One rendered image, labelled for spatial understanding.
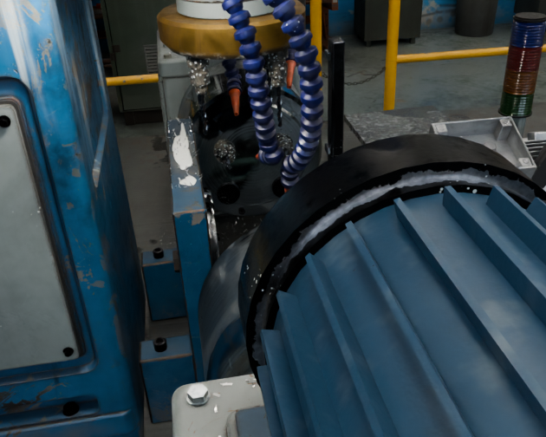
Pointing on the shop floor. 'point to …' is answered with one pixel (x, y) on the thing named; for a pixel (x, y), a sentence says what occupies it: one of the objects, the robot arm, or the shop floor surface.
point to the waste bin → (475, 17)
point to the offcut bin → (362, 25)
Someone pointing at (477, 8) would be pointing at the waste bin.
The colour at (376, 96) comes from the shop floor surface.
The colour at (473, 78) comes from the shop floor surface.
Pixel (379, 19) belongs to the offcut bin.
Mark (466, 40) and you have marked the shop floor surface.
